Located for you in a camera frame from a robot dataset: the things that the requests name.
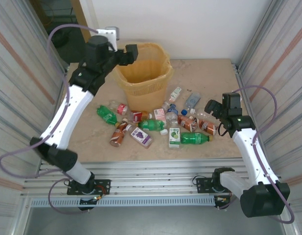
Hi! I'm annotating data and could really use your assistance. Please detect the green soda bottle white label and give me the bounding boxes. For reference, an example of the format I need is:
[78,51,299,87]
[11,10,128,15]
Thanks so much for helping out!
[137,119,165,132]

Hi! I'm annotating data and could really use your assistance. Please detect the wooden door frame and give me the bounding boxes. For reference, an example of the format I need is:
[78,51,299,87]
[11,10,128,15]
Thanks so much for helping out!
[70,0,99,61]

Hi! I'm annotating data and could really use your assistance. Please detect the small bottle green white label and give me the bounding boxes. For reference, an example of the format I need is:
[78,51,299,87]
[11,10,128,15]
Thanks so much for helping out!
[168,87,184,103]

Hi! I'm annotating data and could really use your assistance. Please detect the yellow plastic bin liner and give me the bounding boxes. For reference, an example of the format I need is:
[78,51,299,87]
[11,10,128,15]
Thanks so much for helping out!
[113,43,175,90]

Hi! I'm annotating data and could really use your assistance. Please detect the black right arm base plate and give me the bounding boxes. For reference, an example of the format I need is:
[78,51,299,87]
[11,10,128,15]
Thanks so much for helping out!
[196,177,241,194]

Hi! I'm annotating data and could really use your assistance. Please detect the green soda bottle yellow cap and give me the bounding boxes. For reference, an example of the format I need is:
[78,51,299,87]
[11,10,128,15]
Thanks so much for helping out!
[180,132,214,145]

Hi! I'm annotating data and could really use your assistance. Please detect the square bottle pink label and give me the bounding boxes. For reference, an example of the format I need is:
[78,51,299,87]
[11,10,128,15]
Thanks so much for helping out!
[153,108,168,136]

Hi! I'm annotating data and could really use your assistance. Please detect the grey slotted cable duct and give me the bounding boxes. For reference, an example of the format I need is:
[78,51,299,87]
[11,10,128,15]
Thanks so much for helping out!
[30,197,216,208]

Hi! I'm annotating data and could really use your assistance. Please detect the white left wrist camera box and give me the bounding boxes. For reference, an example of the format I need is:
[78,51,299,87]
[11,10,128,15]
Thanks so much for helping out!
[95,26,120,51]

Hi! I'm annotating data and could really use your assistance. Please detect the clear bottle grey label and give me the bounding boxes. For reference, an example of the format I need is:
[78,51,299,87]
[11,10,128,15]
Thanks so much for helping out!
[181,92,202,116]

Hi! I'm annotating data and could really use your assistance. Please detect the crushed green plastic bottle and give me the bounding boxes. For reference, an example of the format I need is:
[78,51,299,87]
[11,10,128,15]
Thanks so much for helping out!
[96,104,119,127]

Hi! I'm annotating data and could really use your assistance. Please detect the aluminium rail frame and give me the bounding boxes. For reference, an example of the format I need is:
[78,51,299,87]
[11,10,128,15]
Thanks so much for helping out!
[20,158,288,199]

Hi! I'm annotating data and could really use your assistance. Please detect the red black power wires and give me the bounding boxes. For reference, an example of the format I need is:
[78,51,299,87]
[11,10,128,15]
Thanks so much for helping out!
[93,185,110,201]
[214,188,236,209]

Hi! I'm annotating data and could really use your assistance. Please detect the lime label juice bottle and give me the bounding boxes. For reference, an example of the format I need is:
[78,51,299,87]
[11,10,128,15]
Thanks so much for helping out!
[168,126,182,149]

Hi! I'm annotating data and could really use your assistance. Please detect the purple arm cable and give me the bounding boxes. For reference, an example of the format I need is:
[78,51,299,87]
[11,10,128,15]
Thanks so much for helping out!
[0,23,99,214]
[218,85,295,224]

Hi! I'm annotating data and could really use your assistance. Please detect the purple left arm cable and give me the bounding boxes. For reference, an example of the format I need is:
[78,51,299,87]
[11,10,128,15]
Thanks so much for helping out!
[0,23,99,214]

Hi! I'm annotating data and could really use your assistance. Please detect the crushed clear bottle white cap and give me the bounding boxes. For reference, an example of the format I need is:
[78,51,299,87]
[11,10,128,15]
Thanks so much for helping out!
[189,107,215,120]

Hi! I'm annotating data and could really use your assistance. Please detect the dark coiled object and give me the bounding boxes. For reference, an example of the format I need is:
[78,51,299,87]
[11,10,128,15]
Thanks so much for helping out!
[52,28,69,48]

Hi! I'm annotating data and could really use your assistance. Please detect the amber tea bottle red label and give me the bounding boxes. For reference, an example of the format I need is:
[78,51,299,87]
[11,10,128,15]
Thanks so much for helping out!
[130,110,153,123]

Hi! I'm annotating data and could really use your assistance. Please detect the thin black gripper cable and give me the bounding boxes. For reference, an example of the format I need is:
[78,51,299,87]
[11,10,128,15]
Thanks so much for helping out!
[218,122,230,137]

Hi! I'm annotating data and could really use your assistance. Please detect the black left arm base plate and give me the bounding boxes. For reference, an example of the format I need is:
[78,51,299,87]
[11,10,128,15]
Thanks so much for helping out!
[67,179,111,196]

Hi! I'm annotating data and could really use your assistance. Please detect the purple grape label bottle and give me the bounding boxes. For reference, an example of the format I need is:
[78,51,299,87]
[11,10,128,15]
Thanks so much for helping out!
[125,123,154,149]

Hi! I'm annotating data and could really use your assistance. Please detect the clear bottle red label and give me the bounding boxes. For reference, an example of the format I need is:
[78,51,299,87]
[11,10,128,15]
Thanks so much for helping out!
[109,99,129,116]

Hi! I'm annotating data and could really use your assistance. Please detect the orange plastic waste bin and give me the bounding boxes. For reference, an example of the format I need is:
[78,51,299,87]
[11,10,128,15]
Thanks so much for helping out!
[113,43,175,112]

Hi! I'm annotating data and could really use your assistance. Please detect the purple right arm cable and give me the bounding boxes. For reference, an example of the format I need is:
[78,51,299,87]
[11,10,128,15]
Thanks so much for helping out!
[218,85,295,224]

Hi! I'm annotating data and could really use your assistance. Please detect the clear water bottle blue label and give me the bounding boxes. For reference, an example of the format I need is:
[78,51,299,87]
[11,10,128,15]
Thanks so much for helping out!
[164,104,180,125]

